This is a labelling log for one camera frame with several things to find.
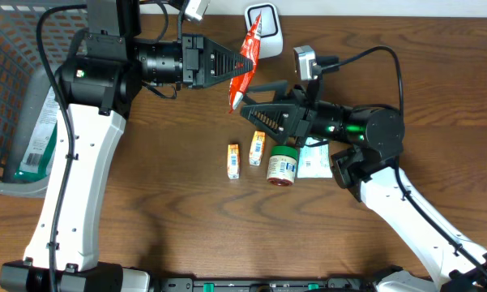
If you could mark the green-lid seasoning jar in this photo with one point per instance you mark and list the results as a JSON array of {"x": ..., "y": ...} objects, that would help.
[{"x": 282, "y": 166}]

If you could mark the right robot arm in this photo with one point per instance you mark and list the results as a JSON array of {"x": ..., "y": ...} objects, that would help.
[{"x": 369, "y": 168}]

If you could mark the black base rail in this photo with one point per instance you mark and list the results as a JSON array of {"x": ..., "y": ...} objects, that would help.
[{"x": 182, "y": 284}]

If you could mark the mint green wipes pack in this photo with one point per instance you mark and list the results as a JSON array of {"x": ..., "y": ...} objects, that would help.
[{"x": 314, "y": 162}]

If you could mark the orange tissue pack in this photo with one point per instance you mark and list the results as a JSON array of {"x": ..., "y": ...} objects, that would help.
[
  {"x": 257, "y": 148},
  {"x": 233, "y": 161}
]

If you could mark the white barcode scanner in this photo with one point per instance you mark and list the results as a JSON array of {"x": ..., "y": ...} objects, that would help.
[{"x": 272, "y": 41}]

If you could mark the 3M comfort grip gloves pack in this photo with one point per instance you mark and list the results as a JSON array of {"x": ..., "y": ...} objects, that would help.
[{"x": 38, "y": 142}]

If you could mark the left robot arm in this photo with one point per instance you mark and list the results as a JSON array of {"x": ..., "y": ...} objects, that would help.
[{"x": 107, "y": 65}]

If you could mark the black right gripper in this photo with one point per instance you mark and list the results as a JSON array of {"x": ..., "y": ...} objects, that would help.
[{"x": 296, "y": 122}]

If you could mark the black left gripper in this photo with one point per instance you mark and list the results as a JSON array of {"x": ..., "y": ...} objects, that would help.
[{"x": 201, "y": 76}]

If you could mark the grey plastic basket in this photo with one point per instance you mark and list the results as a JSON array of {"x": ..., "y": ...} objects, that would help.
[{"x": 23, "y": 90}]

